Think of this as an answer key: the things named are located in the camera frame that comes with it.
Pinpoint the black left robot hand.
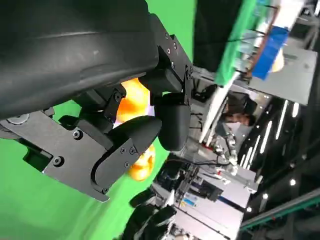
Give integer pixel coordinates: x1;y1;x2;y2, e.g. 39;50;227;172
0;0;194;203

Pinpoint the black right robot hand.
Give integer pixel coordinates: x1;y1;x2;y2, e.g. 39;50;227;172
121;189;178;240

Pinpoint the orange white toy bread roll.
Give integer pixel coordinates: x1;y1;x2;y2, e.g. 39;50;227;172
114;77;157;182

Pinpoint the white grey machine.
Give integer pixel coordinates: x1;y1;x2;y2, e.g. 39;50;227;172
151;159;259;240

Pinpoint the green table cloth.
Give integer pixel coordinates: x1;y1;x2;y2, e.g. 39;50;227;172
0;0;197;240

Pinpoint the white background table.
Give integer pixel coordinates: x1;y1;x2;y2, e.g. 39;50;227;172
200;71;239;141

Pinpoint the person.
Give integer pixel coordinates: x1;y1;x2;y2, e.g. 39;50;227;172
216;91;259;141

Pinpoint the black backdrop curtain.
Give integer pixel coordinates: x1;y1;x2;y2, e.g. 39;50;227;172
193;0;241;74

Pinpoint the green background cloth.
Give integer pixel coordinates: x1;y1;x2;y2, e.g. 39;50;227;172
215;0;259;88

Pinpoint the blue bin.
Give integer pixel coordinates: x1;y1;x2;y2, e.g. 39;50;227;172
251;24;291;80

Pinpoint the grey desk panel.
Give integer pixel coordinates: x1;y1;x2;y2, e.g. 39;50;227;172
246;45;319;105

